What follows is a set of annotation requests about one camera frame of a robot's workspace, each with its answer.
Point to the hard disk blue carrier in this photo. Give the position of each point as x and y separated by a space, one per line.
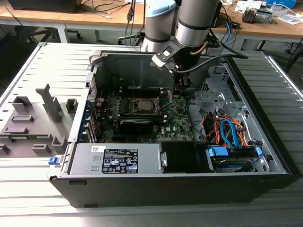
219 151

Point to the black speaker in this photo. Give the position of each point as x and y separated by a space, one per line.
219 14

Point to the black PC case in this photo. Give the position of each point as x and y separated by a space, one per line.
165 189

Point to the CPU socket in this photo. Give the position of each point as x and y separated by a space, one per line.
132 106

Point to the grey metal box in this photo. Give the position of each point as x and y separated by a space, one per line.
264 16

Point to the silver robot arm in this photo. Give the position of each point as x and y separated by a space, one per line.
194 23

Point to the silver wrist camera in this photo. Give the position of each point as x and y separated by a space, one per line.
161 62

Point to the white warning label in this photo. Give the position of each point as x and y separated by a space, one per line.
152 64

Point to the blue case latch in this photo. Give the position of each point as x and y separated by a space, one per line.
53 161

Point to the green motherboard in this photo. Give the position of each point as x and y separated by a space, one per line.
176 123

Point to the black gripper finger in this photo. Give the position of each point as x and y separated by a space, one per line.
178 81
186 81

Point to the black plastic shroud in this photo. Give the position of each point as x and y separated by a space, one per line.
177 156

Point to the black camera bracket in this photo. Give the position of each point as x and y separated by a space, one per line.
169 52

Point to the grey power supply unit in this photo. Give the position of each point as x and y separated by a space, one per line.
80 160

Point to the silver disk bay cage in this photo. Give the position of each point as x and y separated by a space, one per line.
209 97

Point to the black graphics card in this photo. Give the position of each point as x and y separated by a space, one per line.
135 127

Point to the silver CPU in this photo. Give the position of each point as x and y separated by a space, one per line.
145 105

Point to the white paper sheets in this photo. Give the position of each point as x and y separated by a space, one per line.
288 18

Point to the black computer box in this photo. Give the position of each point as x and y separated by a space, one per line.
42 6

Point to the black office chair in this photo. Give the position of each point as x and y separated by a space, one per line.
40 33

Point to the grey parts rack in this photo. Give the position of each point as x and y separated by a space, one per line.
38 125

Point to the blue box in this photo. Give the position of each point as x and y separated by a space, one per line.
281 2

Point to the green RAM stick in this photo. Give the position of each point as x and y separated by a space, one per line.
26 136
158 119

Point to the metal locking lever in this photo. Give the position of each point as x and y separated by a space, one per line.
165 107

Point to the copper CPU cooler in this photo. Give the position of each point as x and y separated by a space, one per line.
249 15

